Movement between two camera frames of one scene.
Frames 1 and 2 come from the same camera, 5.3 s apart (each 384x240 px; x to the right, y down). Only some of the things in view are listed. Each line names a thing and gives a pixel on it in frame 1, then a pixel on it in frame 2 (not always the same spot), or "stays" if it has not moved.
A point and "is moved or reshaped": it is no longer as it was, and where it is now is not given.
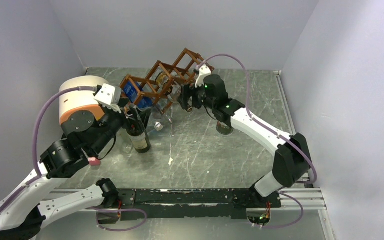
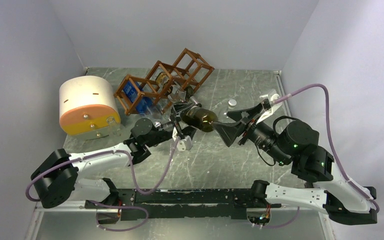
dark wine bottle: (137, 133) is moved or reshaped
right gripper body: (198, 95) -> (255, 133)
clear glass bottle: (166, 112) is moved or reshaped
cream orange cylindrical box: (80, 100) stays
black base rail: (155, 203) stays
